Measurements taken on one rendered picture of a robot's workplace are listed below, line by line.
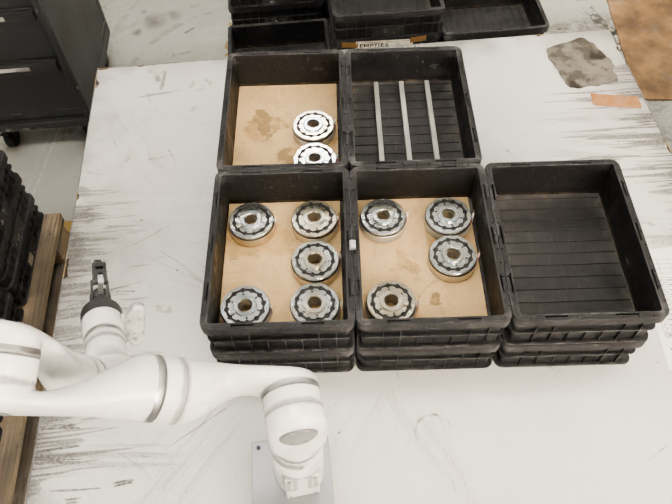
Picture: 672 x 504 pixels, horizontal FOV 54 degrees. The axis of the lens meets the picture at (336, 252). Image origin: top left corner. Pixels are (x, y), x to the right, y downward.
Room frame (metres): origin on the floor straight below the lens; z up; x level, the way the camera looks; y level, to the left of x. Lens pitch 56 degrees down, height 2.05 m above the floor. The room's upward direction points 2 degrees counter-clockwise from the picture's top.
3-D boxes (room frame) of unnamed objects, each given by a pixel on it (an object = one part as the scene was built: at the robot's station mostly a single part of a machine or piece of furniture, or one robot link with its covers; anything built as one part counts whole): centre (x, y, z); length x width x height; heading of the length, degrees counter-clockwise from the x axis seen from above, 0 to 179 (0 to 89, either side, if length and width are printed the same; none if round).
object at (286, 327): (0.78, 0.12, 0.92); 0.40 x 0.30 x 0.02; 179
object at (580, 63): (1.56, -0.76, 0.71); 0.22 x 0.19 x 0.01; 3
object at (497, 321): (0.78, -0.18, 0.92); 0.40 x 0.30 x 0.02; 179
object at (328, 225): (0.89, 0.05, 0.86); 0.10 x 0.10 x 0.01
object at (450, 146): (1.18, -0.19, 0.87); 0.40 x 0.30 x 0.11; 179
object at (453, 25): (2.15, -0.61, 0.31); 0.40 x 0.30 x 0.34; 93
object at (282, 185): (0.78, 0.12, 0.87); 0.40 x 0.30 x 0.11; 179
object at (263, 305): (0.67, 0.19, 0.86); 0.10 x 0.10 x 0.01
